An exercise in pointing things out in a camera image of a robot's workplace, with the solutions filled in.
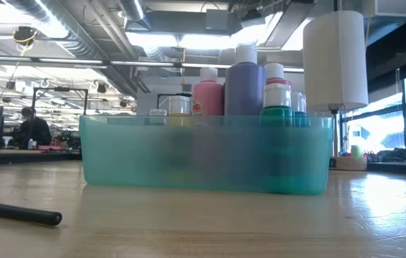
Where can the small yellow paint bottle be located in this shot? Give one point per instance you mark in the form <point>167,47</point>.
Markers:
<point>179,107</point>

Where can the large pink paint bottle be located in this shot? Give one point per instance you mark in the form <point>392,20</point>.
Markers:
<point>207,96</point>

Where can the large purple paint bottle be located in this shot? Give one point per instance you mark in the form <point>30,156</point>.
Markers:
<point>245,89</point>

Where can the teal plastic tray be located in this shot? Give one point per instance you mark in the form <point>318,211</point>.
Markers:
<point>135,157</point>

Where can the small green paint bottle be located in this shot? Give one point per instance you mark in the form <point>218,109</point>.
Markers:
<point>277,98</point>

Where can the large red paint bottle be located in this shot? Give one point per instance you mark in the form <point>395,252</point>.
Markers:
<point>274,71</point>

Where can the small light blue paint bottle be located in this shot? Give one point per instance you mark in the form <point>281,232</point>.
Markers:
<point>298,104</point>

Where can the grey ceiling box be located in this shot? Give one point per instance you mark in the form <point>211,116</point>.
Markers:
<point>217,19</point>

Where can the white shade table lamp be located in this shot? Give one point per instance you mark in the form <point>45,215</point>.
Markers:
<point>335,61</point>

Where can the small green object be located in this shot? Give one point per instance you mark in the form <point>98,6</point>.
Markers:
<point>356,151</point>

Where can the person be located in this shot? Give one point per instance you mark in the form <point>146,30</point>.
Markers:
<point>34,130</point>

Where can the dark equipment pile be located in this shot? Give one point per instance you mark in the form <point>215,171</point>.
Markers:
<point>393,155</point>

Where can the white ceiling box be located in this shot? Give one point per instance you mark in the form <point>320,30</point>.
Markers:
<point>389,8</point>

